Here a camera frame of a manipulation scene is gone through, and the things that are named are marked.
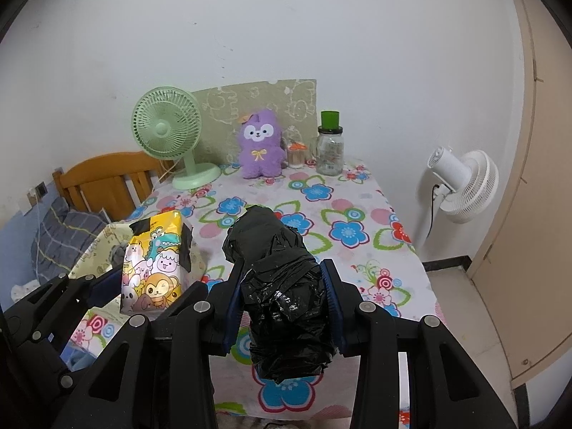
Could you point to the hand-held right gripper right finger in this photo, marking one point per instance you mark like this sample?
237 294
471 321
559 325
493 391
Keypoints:
334 313

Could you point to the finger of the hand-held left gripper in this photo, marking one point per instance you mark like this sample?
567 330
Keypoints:
105 285

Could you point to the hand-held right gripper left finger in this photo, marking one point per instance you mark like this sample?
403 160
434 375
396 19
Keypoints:
232 313

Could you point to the cartoon animal snack bag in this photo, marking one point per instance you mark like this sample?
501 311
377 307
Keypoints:
152 268

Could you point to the black garbage bag roll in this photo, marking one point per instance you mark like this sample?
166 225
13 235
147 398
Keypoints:
286 286

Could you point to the grey plaid bedding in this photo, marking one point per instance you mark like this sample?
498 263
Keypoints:
67 232

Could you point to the wooden headboard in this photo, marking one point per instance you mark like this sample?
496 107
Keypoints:
102 183

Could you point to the floral tablecloth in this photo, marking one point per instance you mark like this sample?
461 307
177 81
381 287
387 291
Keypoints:
357 196

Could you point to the glass jar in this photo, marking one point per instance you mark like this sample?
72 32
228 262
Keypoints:
330 154

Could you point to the purple plush toy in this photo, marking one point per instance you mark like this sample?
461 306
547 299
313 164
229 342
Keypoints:
261 156

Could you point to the cotton swab container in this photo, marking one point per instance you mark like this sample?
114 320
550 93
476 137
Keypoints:
297 156

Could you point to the green desk fan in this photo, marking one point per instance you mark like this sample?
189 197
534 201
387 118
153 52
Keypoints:
165 127

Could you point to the white standing fan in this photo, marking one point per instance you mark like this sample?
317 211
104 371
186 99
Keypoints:
469 187

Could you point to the green cup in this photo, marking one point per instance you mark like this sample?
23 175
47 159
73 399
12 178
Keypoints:
330 119

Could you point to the beige wooden door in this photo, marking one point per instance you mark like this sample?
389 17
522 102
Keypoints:
527 254

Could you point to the green patterned board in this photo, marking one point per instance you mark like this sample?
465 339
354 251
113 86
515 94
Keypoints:
223 102

